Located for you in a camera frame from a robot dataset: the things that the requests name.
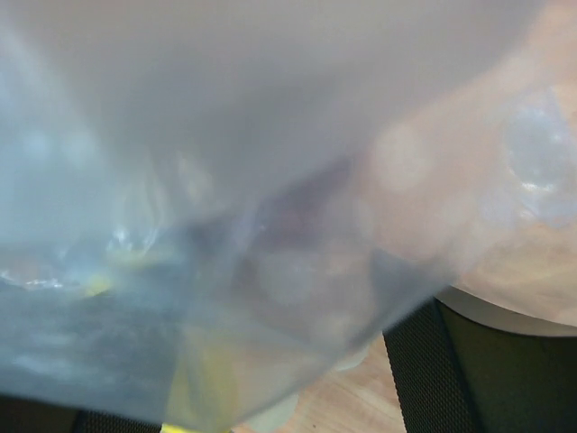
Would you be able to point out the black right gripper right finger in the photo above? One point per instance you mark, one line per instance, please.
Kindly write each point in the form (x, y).
(453, 374)

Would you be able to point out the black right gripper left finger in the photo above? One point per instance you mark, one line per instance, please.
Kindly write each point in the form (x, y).
(24, 416)

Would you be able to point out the clear polka dot zip bag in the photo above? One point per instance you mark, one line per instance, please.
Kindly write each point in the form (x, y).
(145, 126)

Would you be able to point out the dark purple fake grapes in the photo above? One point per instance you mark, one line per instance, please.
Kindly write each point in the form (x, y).
(282, 240)

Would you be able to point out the small yellow fake lemon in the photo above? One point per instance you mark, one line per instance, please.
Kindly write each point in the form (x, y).
(203, 392)

